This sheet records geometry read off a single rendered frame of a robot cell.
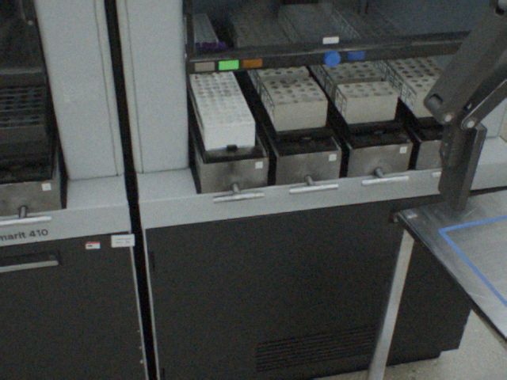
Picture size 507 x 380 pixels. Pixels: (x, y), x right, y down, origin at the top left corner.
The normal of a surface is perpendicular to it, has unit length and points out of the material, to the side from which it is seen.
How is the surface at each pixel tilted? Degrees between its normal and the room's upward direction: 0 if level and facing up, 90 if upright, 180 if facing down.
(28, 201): 90
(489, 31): 63
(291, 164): 90
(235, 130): 90
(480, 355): 0
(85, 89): 90
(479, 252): 0
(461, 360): 0
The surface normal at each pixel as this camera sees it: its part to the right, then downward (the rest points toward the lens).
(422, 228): 0.03, -0.80
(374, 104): 0.21, 0.58
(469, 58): -0.86, -0.26
